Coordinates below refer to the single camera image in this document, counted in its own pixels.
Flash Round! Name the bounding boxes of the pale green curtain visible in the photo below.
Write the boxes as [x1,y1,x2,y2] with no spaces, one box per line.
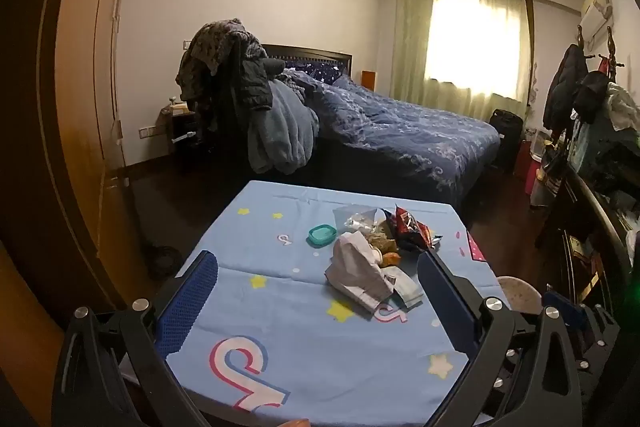
[395,0,533,122]

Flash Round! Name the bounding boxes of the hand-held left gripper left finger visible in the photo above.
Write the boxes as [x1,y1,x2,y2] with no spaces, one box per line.
[51,250,221,427]

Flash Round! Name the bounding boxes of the dark nightstand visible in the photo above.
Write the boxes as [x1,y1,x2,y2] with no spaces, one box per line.
[161,104,202,148]

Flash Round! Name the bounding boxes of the dark round floor object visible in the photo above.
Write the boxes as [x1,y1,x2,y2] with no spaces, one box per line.
[145,246,179,279]

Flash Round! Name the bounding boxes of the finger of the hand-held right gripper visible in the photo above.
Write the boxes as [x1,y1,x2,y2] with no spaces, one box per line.
[542,291,588,330]

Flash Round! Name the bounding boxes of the teal container lid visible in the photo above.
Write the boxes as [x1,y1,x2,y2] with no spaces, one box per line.
[307,224,335,248]

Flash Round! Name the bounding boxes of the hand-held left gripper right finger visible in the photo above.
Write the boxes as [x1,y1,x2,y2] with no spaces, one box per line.
[416,250,585,427]

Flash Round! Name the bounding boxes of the black hanging jacket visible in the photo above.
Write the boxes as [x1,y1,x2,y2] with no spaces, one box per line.
[544,44,589,130]

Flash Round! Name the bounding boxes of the red snack packet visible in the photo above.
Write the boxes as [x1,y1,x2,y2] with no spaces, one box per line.
[382,206,444,253]

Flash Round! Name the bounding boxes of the beige latex glove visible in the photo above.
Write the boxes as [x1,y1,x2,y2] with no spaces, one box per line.
[367,229,401,255]

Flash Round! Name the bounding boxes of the pale pink round stool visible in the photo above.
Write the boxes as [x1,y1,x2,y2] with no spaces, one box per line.
[495,276,544,324]

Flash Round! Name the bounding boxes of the wooden coat rack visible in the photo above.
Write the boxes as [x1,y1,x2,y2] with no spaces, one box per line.
[577,25,626,75]

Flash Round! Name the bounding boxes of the blue star printed tablecloth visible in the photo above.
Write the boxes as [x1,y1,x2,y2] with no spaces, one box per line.
[165,179,511,427]

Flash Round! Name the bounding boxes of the white air conditioner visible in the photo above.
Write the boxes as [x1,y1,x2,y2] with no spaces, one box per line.
[580,0,614,40]

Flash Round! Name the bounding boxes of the black suitcase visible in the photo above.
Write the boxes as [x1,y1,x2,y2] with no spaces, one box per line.
[489,108,524,174]

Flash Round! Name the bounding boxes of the dark grey patterned garment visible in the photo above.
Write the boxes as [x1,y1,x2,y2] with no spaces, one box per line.
[175,19,261,108]

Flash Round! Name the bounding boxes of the pile of grey clothes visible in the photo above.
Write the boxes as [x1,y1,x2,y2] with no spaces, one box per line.
[247,79,321,175]

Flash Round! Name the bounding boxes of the black puffer jacket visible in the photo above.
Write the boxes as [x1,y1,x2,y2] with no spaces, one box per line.
[239,56,285,112]

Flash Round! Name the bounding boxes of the red box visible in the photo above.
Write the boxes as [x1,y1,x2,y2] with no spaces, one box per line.
[515,139,542,196]

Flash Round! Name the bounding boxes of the white hanging cloth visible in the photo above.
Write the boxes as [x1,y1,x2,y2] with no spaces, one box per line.
[606,82,640,131]

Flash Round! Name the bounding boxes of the bed with dark blue duvet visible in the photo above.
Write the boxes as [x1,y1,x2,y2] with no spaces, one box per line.
[280,67,502,204]

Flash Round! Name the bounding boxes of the dark wooden bed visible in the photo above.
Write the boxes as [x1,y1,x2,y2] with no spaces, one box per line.
[260,44,503,208]

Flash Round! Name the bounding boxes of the dark wooden dresser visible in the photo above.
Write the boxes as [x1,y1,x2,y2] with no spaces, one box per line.
[539,162,640,308]

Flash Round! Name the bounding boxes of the white paper wrapper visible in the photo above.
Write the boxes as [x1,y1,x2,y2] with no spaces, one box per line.
[325,232,396,313]

